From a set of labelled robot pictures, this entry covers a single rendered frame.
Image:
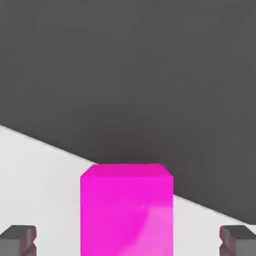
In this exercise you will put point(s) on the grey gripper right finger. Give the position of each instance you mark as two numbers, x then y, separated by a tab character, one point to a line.
242	242

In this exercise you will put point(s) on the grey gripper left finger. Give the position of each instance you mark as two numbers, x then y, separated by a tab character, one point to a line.
14	242

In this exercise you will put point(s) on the small magenta cube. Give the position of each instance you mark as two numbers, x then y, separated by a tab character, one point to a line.
126	210

